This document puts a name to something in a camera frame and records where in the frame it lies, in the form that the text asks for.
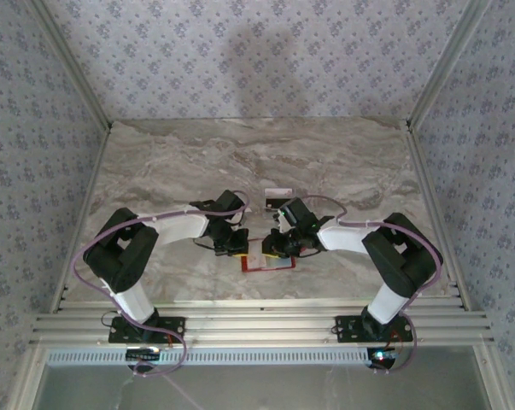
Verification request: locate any white red-printed credit card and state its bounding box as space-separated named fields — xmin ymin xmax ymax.
xmin=244 ymin=251 xmax=270 ymax=272

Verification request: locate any red tray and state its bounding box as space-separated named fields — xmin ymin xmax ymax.
xmin=240 ymin=251 xmax=299 ymax=275

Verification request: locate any black controller board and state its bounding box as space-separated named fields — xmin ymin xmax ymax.
xmin=126 ymin=347 xmax=162 ymax=363

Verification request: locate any controller board with lights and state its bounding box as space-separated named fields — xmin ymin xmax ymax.
xmin=366 ymin=347 xmax=402 ymax=369

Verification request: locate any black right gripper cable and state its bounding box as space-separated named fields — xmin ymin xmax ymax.
xmin=294 ymin=245 xmax=325 ymax=260

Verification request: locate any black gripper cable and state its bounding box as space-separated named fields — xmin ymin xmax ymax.
xmin=294 ymin=245 xmax=325 ymax=260
xmin=193 ymin=237 xmax=220 ymax=257

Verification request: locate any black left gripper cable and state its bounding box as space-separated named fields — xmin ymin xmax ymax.
xmin=193 ymin=237 xmax=220 ymax=257

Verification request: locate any aluminium front rail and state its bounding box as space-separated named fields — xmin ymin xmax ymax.
xmin=28 ymin=328 xmax=496 ymax=347
xmin=56 ymin=298 xmax=465 ymax=313
xmin=32 ymin=313 xmax=493 ymax=330

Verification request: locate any grey slotted cable duct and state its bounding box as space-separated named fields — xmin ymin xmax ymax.
xmin=45 ymin=346 xmax=372 ymax=367

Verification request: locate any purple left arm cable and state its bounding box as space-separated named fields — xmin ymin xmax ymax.
xmin=72 ymin=190 xmax=252 ymax=379

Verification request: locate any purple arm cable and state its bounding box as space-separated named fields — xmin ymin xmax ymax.
xmin=72 ymin=190 xmax=252 ymax=379
xmin=301 ymin=194 xmax=446 ymax=375

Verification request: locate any aluminium table side rail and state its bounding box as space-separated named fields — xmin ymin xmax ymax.
xmin=404 ymin=121 xmax=470 ymax=313
xmin=50 ymin=123 xmax=113 ymax=313

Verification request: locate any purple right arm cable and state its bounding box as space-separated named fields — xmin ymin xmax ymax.
xmin=301 ymin=194 xmax=446 ymax=375

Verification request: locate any aluminium frame corner post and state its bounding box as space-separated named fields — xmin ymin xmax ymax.
xmin=26 ymin=0 xmax=113 ymax=129
xmin=406 ymin=0 xmax=495 ymax=129

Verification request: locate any aluminium lower frame leg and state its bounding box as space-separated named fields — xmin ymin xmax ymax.
xmin=7 ymin=343 xmax=49 ymax=410
xmin=472 ymin=343 xmax=506 ymax=410

